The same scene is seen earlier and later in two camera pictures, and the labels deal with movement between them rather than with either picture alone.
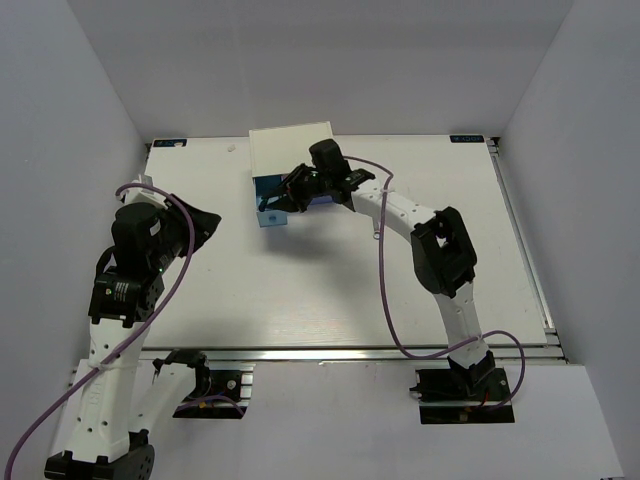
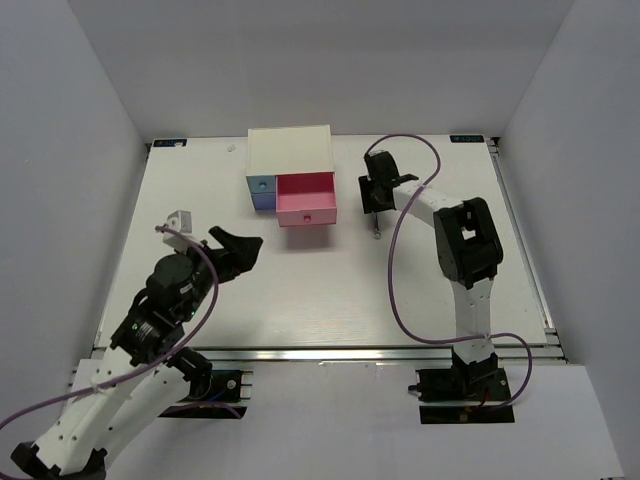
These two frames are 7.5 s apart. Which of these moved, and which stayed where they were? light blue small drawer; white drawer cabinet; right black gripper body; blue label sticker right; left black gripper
Moved: left black gripper; right black gripper body; light blue small drawer
Stayed: white drawer cabinet; blue label sticker right
